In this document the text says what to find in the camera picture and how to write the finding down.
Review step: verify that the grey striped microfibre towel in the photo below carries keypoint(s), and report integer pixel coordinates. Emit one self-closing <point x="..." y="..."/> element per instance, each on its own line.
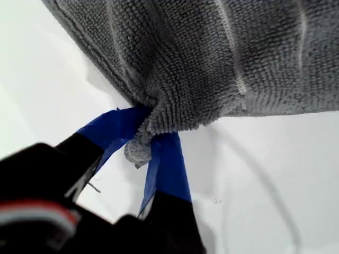
<point x="198" y="53"/>

